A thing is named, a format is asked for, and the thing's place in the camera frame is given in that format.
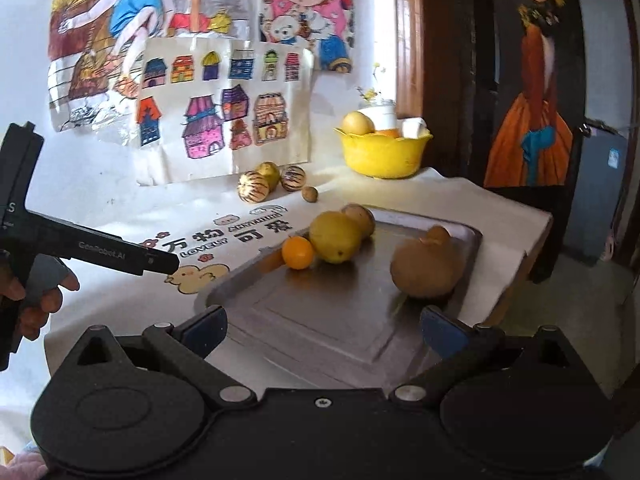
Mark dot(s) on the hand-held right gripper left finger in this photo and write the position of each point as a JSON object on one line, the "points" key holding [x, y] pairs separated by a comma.
{"points": [[205, 331]]}

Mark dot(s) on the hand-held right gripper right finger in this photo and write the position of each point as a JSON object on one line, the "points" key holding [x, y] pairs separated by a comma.
{"points": [[442, 332]]}

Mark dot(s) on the yellow flower sprig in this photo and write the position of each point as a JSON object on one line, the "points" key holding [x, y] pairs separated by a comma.
{"points": [[371, 92]]}

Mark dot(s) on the brown wooden door frame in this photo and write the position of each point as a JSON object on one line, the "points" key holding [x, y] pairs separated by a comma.
{"points": [[407, 35]]}

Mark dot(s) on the coloured houses drawing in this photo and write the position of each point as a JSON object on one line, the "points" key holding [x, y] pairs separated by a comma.
{"points": [[220, 110]]}

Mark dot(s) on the yellow pear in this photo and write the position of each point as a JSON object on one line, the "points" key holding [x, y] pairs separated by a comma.
{"points": [[334, 236]]}

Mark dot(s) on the white jar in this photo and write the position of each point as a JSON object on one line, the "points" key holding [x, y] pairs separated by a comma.
{"points": [[382, 115]]}

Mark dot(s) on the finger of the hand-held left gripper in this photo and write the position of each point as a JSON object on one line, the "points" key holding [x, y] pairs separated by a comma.
{"points": [[162, 263]]}

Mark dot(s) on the small striped melon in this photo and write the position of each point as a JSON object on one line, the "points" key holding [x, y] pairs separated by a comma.
{"points": [[252, 186], [292, 178]]}

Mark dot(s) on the grey appliance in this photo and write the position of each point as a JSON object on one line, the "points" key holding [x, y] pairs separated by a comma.
{"points": [[595, 195]]}

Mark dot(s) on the yellow plastic bowl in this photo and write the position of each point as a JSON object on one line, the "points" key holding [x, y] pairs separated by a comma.
{"points": [[382, 157]]}

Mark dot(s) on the yellow-green round fruit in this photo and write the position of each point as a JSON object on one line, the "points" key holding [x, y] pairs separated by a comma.
{"points": [[271, 171]]}

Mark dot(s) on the woman in orange dress painting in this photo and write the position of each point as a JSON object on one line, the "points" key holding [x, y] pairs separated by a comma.
{"points": [[535, 110]]}

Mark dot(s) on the metal tray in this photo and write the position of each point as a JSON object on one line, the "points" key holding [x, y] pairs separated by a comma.
{"points": [[320, 320]]}

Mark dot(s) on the white paper cup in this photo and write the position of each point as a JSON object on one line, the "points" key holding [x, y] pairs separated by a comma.
{"points": [[414, 128]]}

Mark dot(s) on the girl with bear drawing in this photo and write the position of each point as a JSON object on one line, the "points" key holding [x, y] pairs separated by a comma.
{"points": [[305, 5]]}

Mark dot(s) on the orange in bowl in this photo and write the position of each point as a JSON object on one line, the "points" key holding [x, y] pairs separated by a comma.
{"points": [[387, 133]]}

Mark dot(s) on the boy with fan drawing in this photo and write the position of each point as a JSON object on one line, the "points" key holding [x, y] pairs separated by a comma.
{"points": [[125, 10]]}

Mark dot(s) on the pale yellow round fruit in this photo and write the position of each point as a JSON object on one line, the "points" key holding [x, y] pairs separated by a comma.
{"points": [[357, 123]]}

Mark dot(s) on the person's left hand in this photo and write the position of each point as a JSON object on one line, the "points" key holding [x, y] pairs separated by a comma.
{"points": [[35, 325]]}

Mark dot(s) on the orange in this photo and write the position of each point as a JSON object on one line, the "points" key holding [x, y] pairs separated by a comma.
{"points": [[298, 252], [387, 133]]}

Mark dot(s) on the small brown round fruit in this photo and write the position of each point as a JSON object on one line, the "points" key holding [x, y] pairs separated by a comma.
{"points": [[310, 194]]}

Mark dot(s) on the dark wooden door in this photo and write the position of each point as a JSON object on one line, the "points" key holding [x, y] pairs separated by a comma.
{"points": [[450, 85]]}

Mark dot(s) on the white printed tablecloth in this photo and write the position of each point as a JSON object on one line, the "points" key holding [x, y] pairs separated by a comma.
{"points": [[125, 220]]}

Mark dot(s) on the large cream striped melon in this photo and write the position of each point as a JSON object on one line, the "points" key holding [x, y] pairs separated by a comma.
{"points": [[360, 217]]}

